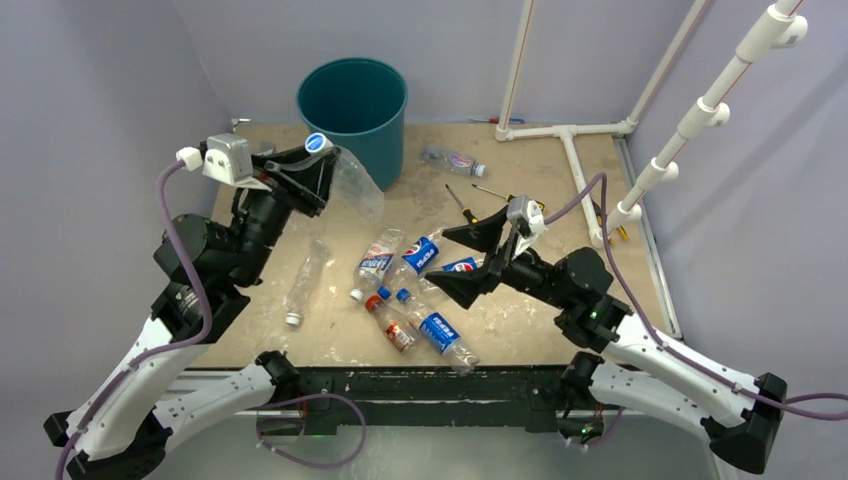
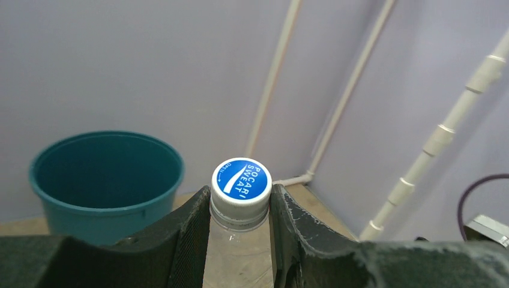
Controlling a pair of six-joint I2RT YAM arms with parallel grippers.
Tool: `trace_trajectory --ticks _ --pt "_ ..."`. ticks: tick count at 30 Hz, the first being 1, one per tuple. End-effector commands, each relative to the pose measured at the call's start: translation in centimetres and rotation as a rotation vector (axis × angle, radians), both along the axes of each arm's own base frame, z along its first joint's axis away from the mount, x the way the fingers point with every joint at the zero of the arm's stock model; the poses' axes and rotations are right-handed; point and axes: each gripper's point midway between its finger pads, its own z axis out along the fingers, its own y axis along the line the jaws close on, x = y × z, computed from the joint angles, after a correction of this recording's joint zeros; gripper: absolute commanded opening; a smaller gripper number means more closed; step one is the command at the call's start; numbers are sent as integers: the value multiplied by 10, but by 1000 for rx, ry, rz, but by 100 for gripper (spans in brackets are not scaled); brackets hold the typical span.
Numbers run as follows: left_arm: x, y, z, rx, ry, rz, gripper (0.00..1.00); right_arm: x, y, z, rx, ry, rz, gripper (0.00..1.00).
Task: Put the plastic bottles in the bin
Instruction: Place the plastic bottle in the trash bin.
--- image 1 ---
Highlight clear bottle white cap left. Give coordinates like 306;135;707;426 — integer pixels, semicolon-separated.
284;239;332;327

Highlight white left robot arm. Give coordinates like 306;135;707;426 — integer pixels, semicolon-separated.
44;135;342;479

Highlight short yellow black screwdriver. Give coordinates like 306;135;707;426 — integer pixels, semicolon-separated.
445;184;479;224

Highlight clear crushed bottle white cap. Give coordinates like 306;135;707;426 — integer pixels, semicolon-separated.
303;132;387;224

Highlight teal plastic bin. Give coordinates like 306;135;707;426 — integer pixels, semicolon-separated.
296;57;408;191

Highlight long yellow black screwdriver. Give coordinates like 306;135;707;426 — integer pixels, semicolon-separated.
471;184;547;213

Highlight clear bottle red white label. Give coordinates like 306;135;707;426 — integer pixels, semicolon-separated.
349;226;405;302

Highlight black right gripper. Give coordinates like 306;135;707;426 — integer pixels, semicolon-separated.
426;205;572;309

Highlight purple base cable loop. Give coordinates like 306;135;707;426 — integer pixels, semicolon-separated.
255;393;368;472

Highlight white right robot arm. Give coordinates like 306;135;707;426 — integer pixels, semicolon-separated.
426;210;788;474

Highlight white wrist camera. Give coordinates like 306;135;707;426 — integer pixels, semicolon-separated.
506;195;547;260
175;133;271;191

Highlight red cap small bottle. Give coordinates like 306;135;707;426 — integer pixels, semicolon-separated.
364;295;419;354

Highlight clear bottle purple label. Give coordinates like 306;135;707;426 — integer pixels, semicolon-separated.
420;144;486;178

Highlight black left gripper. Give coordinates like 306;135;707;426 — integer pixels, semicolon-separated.
232;140;341;283

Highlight upper Pepsi bottle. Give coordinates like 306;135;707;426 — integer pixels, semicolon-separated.
385;226;445;290

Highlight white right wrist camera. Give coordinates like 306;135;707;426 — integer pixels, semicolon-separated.
506;195;547;260

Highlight black metal base frame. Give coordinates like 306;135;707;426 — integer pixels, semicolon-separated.
259;365;596;435

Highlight white PVC pipe frame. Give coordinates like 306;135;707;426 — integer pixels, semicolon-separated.
494;0;810;250

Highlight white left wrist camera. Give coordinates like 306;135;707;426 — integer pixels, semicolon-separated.
175;133;271;191

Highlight red blue pen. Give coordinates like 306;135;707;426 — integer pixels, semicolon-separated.
468;117;526;125

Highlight yellow handled pliers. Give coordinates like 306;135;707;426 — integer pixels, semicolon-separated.
591;200;629;241

